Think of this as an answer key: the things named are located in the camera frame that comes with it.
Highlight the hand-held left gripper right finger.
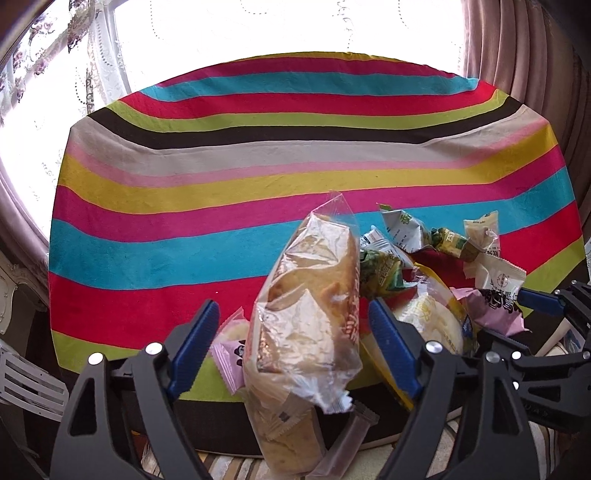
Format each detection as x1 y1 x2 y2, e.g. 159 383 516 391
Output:
367 298 543 480

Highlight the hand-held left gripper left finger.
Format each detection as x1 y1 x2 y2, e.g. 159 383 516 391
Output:
51 299 222 480

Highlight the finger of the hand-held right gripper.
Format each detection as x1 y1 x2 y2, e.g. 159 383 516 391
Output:
508 344 591 388
517 280 591 334

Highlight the white packet blue print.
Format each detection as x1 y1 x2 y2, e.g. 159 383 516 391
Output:
544 318 589 357

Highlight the small pale pink cake packet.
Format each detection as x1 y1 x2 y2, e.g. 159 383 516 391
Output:
209 307 253 396

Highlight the round bun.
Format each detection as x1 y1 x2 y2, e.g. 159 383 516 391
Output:
360 261 479 411

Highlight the pink purple snack packet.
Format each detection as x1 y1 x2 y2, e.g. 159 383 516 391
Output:
450 286 530 340

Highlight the long bread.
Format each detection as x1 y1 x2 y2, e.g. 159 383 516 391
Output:
242 190 366 415

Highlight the white snack packet dark print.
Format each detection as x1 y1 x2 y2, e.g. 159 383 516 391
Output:
471 251 527 296

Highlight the dark green snack packet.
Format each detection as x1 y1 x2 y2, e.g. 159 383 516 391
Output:
358 249 416 301

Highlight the cream snack packet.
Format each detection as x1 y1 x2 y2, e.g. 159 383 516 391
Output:
463 211 502 259

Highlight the empty clear plastic packet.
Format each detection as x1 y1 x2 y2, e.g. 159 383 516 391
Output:
314 399 380 480

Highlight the twisted yellow green snack packet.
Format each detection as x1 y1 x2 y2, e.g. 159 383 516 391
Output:
429 226 481 264

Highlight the small white grey snack packet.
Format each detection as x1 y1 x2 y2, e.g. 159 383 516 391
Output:
360 226 402 259

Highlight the striped colourful blanket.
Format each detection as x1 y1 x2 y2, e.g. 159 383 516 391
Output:
46 52 586 459

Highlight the white green snack packet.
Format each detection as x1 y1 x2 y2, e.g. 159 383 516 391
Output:
376 203 433 254

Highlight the brown bread in clear packet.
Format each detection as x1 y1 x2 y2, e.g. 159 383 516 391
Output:
245 388 327 479

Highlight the white slatted chair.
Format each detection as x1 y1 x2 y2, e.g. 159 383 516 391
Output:
0 340 70 422

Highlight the white carved cabinet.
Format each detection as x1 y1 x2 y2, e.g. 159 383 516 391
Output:
0 257 48 326

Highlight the mauve curtain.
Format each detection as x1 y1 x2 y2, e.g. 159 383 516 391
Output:
462 0 591 289
0 173 52 261

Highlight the floral lace curtain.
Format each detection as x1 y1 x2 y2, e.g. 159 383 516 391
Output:
0 0 137 155

